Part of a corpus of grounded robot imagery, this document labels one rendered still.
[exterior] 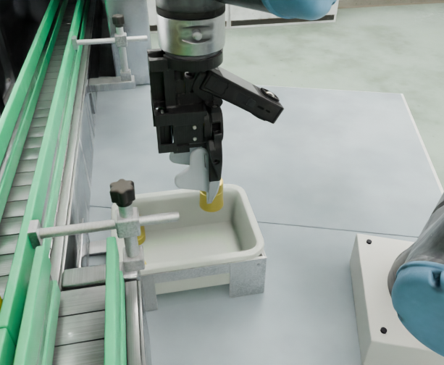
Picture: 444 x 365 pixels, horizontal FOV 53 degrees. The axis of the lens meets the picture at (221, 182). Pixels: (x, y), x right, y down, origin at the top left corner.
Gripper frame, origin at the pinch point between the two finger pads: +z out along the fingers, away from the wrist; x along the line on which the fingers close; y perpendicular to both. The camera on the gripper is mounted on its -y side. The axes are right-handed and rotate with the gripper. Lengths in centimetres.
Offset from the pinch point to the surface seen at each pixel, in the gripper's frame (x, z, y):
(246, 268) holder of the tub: 6.7, 10.9, -3.9
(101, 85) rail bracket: -53, 7, 16
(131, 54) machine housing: -75, 8, 8
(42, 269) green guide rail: 15.4, -3.8, 20.5
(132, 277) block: 11.2, 3.9, 12.0
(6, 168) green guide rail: -12.2, 1.2, 29.8
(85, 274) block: 9.8, 3.7, 17.7
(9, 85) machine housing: -70, 12, 41
